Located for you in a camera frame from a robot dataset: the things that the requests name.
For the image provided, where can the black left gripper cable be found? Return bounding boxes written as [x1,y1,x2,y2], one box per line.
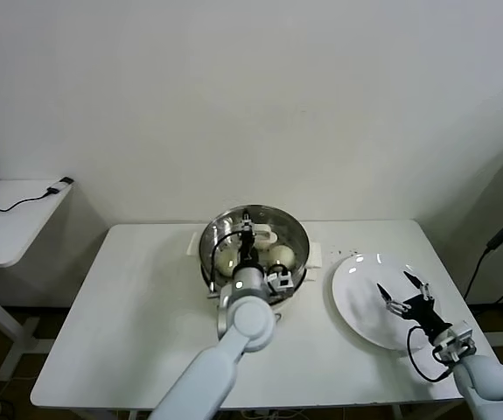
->
[206,230,243,299]

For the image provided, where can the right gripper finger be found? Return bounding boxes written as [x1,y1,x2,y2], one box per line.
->
[376,283,405,315]
[402,270,435,303]

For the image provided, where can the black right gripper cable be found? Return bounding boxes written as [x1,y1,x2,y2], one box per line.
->
[407,325,453,382]

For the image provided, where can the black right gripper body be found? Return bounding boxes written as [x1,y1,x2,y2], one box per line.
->
[393,295,453,340]

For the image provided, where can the white steamed baozi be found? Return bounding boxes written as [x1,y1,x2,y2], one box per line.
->
[268,245,297,269]
[214,248,238,277]

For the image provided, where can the white side table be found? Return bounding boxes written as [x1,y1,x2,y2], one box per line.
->
[0,177,76,381]

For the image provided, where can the black power cable with brick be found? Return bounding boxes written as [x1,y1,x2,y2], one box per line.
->
[464,220,503,306]

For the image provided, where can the small grey cable adapter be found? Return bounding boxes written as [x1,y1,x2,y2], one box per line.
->
[48,175,76,193]

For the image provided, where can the steel steamer basket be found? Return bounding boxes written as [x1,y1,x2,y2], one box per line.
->
[188,203,325,303]

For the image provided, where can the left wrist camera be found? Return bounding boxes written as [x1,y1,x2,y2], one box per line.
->
[264,263,295,293]

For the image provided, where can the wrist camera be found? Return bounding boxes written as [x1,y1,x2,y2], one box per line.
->
[434,321,478,364]
[264,263,295,293]

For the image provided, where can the white round plate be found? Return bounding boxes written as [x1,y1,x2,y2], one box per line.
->
[331,252,443,351]

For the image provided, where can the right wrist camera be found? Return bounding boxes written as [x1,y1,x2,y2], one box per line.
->
[434,321,478,364]

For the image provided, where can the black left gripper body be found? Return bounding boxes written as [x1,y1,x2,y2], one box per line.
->
[237,234,259,266]

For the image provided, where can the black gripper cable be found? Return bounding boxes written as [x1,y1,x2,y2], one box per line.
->
[206,230,243,299]
[407,325,453,382]

